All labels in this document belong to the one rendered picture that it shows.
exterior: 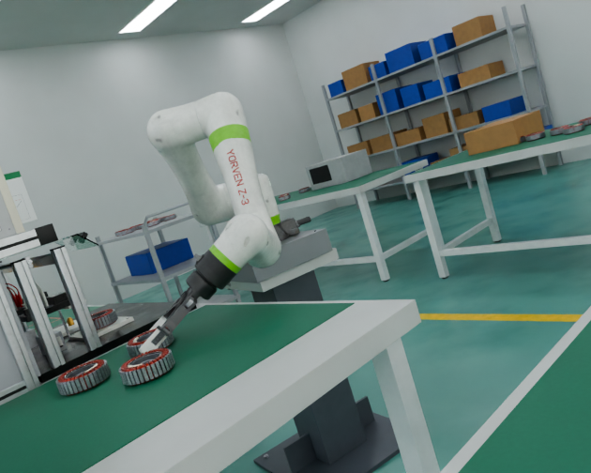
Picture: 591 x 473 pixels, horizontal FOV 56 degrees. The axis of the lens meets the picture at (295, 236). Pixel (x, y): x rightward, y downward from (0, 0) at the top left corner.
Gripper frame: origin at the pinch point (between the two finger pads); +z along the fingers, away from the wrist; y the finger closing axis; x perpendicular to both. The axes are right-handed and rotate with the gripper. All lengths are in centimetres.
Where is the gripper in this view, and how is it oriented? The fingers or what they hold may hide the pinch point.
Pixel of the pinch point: (151, 341)
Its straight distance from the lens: 143.7
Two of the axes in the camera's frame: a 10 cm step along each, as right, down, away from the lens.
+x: 7.3, 6.6, 1.8
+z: -6.7, 7.4, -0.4
